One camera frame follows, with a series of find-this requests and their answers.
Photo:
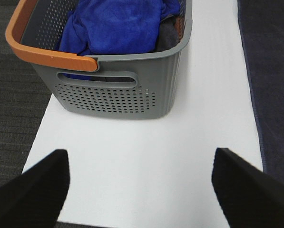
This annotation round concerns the grey towel in basket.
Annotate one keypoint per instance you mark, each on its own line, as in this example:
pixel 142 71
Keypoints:
pixel 169 34

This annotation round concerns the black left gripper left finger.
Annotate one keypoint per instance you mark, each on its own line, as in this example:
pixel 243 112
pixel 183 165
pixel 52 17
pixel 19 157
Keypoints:
pixel 35 198

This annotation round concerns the grey perforated plastic basket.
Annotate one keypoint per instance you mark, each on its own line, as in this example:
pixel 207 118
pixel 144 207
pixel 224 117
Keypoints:
pixel 139 86

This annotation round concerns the dark navy towel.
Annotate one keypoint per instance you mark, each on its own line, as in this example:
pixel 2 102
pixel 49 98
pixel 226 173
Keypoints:
pixel 261 24

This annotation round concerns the orange basket handle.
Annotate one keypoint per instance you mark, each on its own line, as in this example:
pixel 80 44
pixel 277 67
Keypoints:
pixel 63 60

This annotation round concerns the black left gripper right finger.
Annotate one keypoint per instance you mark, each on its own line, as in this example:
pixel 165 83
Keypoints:
pixel 248 197

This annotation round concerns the bright blue towel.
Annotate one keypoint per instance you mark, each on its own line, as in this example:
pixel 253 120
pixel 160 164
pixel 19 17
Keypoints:
pixel 115 27

